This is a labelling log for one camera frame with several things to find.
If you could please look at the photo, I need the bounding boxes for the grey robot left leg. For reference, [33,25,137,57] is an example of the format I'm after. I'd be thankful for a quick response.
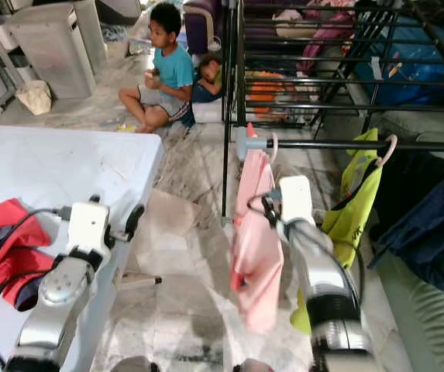
[109,356,162,372]

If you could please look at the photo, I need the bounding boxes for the grey robot right leg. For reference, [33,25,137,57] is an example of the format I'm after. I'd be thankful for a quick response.
[233,359,278,372]

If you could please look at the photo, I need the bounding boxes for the blue fabric bin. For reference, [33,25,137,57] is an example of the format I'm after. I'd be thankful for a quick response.
[353,19,444,108]

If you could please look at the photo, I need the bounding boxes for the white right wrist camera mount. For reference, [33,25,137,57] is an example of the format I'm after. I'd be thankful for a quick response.
[277,175,315,227]

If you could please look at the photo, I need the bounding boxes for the grey robot leg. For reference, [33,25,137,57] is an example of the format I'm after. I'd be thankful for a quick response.
[109,356,162,372]
[233,359,278,372]

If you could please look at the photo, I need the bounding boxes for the pale plastic folding table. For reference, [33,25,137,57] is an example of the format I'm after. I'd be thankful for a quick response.
[0,124,165,372]

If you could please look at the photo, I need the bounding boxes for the beige cloth bag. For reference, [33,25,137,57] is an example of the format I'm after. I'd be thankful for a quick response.
[15,79,53,116]

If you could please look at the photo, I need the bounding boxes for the grey air purifier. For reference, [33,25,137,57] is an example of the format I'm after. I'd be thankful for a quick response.
[8,2,97,100]

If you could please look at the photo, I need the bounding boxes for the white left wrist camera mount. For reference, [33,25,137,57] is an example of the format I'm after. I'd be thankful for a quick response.
[65,199,114,263]

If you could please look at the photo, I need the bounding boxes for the pink garment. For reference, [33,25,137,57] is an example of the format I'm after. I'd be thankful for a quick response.
[229,147,286,336]

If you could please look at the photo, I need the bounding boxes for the lying small child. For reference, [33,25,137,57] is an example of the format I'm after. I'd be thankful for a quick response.
[192,54,225,103]

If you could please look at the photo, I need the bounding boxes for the black metal drying rack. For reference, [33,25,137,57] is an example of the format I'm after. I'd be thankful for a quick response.
[220,0,444,226]

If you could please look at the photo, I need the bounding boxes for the purple armchair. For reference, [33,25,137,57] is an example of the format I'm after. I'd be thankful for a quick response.
[181,0,227,57]

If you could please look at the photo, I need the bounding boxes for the grey green leather sofa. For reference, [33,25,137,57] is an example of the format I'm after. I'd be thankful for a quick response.
[375,248,444,372]

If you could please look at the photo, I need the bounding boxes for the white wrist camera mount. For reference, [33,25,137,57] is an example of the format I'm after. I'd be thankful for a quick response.
[65,199,114,263]
[277,175,315,227]

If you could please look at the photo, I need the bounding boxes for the dark navy garment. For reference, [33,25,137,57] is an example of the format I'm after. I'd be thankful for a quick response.
[367,151,444,292]

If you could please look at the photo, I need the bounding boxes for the boy in teal shirt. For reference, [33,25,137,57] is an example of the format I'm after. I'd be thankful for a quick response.
[119,2,196,134]

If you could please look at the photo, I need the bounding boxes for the lime green garment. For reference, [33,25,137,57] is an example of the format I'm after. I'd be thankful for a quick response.
[289,128,385,336]

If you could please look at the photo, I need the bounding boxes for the orange clothes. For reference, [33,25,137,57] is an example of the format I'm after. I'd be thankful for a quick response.
[243,71,294,119]

